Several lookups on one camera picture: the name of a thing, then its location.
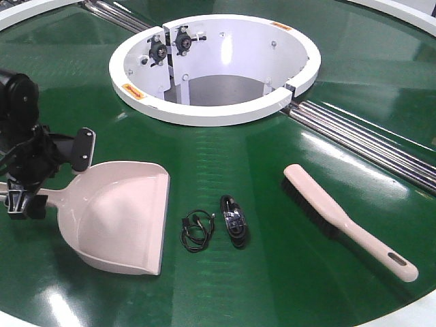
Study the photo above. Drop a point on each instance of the orange warning label rear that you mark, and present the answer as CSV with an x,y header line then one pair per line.
x,y
281,26

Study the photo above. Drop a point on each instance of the steel rollers top left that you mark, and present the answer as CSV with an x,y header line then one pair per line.
x,y
116,15

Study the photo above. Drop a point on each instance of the orange warning label front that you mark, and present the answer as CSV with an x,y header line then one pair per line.
x,y
132,90

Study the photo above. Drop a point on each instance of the white central ring housing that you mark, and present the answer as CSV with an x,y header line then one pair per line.
x,y
285,63

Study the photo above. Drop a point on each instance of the left black bearing mount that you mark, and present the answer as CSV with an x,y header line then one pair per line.
x,y
158,51

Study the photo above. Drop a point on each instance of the steel rollers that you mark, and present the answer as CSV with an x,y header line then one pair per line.
x,y
365,142
116,15

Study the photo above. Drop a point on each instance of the steel rollers right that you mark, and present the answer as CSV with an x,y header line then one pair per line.
x,y
365,142

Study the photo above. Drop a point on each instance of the white outer rim top right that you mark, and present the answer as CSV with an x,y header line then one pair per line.
x,y
406,13

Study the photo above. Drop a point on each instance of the white outer rim top left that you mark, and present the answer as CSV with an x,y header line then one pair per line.
x,y
12,14

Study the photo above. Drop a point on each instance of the orange warning label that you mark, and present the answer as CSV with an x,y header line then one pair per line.
x,y
132,90
281,26

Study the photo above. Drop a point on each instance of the pink plastic dustpan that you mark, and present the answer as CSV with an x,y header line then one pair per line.
x,y
113,215

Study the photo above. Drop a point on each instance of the black bearing mount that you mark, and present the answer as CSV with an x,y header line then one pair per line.
x,y
158,51
184,41

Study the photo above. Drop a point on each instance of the white rim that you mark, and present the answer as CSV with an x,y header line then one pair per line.
x,y
12,14
406,13

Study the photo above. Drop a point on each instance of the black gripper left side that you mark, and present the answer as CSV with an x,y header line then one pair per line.
x,y
34,160

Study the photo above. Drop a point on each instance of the pink hand brush black bristles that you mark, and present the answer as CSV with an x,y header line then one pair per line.
x,y
332,220

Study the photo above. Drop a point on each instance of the right black bearing mount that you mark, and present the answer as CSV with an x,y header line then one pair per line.
x,y
184,41

